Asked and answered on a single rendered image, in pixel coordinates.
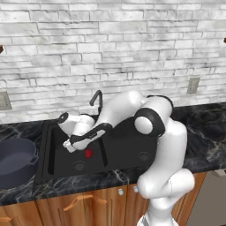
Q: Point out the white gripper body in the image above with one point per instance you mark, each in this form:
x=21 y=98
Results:
x=70 y=146

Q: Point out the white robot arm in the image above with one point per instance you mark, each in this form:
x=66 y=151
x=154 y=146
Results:
x=172 y=153

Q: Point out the red tomato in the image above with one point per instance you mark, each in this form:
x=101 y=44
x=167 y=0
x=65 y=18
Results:
x=88 y=153

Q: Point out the black sink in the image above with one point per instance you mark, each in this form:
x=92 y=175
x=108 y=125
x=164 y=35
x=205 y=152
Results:
x=123 y=153

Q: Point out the dark grey pot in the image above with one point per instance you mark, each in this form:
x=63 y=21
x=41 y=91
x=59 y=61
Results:
x=16 y=163

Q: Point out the black tap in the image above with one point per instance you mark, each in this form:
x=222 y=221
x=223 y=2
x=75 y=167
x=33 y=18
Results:
x=99 y=98

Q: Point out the white round knob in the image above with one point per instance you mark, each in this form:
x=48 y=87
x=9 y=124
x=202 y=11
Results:
x=135 y=189
x=120 y=192

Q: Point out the wooden cupboard door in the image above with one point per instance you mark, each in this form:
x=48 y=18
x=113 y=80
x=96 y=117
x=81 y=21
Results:
x=88 y=216
x=17 y=216
x=134 y=207

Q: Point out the grey dishwasher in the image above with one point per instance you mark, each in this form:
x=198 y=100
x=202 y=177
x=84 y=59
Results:
x=210 y=203

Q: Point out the grey wall outlet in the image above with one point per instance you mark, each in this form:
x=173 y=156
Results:
x=4 y=100
x=193 y=85

